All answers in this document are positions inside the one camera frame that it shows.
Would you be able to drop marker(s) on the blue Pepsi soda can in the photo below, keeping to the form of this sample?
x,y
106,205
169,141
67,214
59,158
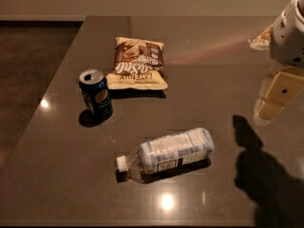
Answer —
x,y
93,85

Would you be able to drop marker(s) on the blue labelled plastic water bottle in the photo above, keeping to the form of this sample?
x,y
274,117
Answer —
x,y
171,152

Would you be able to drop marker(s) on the brown and cream chip bag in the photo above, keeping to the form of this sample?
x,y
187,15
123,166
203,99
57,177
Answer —
x,y
138,64

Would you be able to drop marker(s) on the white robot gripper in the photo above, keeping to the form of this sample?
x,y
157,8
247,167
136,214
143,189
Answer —
x,y
287,42

